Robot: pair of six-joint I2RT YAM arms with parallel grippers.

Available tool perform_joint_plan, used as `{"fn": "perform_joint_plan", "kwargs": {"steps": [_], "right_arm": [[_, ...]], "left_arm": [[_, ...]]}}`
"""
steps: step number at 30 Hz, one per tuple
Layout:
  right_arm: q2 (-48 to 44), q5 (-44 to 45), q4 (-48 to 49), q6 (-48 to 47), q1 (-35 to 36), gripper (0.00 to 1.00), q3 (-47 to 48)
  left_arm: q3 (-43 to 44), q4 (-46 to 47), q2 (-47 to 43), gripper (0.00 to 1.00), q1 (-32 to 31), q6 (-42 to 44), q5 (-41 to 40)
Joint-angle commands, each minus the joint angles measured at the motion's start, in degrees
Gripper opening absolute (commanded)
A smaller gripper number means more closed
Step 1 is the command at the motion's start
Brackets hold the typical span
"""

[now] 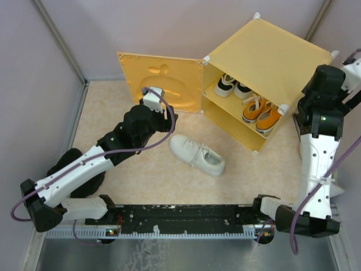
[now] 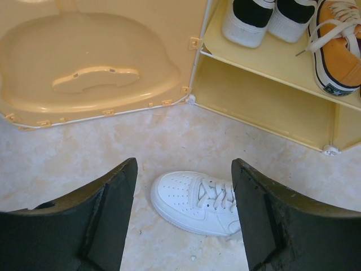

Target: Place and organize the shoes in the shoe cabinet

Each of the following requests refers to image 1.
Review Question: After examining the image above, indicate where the yellow cabinet door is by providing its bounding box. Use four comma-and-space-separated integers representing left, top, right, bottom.
118, 52, 204, 112

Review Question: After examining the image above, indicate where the black white sneaker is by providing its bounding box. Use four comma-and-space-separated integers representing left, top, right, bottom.
234, 82, 254, 99
214, 73, 238, 98

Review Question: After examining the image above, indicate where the orange sneaker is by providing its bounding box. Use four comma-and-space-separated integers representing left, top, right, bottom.
242, 94, 270, 123
256, 103, 281, 134

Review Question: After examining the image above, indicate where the yellow shoe cabinet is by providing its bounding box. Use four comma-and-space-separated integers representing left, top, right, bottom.
201, 13, 339, 154

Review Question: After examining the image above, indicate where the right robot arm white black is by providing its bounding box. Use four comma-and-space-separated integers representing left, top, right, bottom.
254, 59, 360, 238

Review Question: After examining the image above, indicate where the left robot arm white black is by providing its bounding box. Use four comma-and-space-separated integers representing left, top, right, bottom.
20, 104, 178, 233

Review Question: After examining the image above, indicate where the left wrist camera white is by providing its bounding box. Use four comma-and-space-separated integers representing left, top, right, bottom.
139, 86, 165, 113

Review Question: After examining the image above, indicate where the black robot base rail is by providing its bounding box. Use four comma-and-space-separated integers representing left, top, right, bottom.
85, 198, 269, 234

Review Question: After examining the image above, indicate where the grey cable duct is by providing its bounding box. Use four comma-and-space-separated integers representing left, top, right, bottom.
45, 227, 263, 240

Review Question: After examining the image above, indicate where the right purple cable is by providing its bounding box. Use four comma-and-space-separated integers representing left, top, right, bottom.
289, 48, 361, 256

